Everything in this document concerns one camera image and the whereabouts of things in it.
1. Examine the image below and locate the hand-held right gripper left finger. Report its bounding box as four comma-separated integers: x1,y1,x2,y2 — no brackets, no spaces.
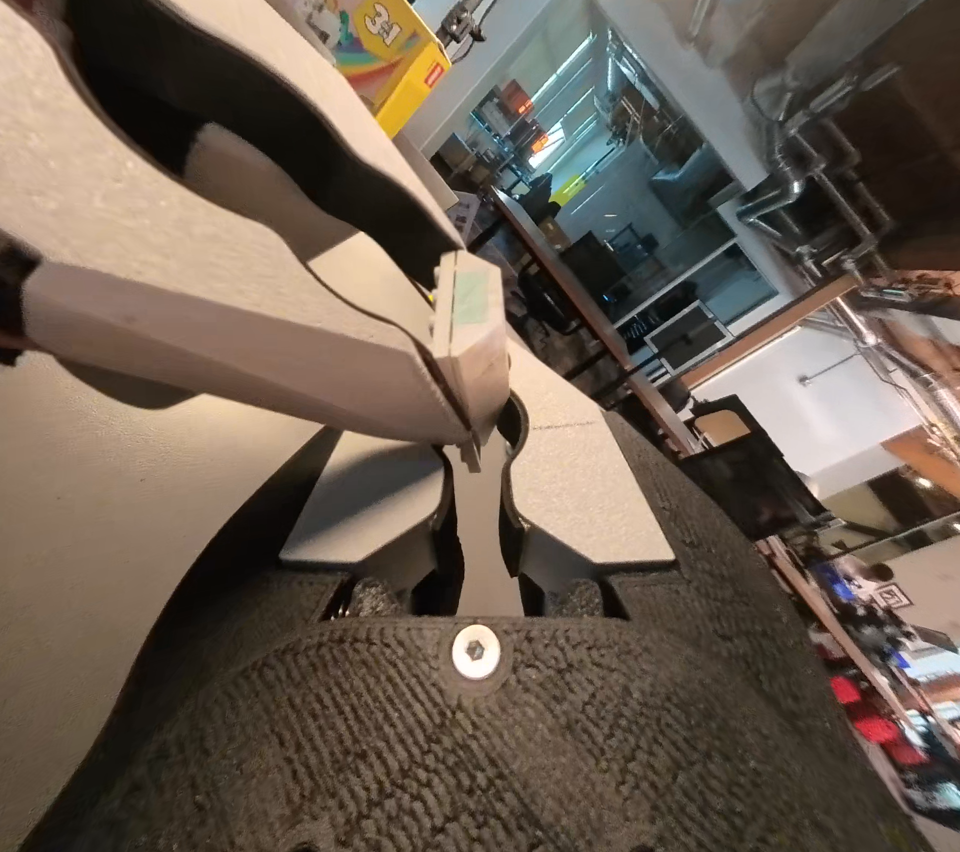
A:
279,428,462,613

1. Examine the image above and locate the white lego assembly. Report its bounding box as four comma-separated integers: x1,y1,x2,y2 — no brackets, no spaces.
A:
423,250,513,472

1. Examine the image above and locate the yellow lego box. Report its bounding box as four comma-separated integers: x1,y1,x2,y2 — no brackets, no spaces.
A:
195,0,453,137

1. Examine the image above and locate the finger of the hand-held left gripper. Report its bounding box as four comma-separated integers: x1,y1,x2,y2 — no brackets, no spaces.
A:
0,0,481,446
63,0,462,260

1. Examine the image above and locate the metal ventilation duct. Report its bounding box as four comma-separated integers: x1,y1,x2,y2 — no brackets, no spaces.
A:
735,64,901,284

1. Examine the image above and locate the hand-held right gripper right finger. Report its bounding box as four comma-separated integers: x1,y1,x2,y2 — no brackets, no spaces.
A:
495,334,678,616

